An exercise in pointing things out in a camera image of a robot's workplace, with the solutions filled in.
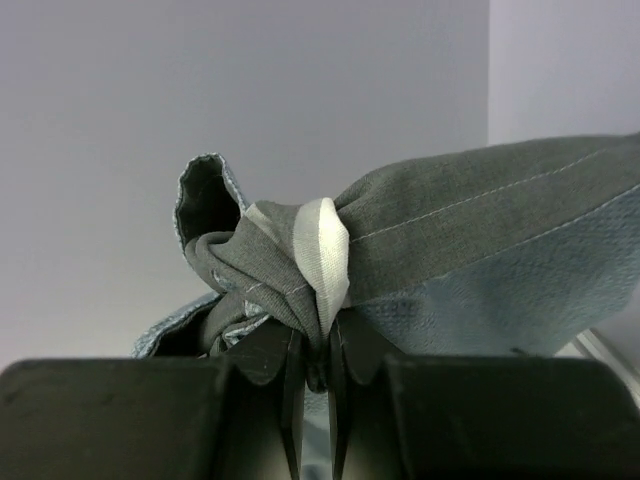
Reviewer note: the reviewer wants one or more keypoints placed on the pillowcase grey outside blue inside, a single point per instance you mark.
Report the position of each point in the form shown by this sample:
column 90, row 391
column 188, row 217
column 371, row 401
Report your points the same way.
column 508, row 249

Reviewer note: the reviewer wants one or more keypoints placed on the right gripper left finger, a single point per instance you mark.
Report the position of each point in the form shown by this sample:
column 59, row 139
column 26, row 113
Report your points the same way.
column 237, row 415

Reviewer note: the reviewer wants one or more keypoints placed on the aluminium rail frame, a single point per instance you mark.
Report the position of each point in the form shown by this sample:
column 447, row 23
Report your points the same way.
column 593, row 344

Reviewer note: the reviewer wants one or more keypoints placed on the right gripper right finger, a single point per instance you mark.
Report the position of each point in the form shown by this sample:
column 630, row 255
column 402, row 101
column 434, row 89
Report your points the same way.
column 400, row 416

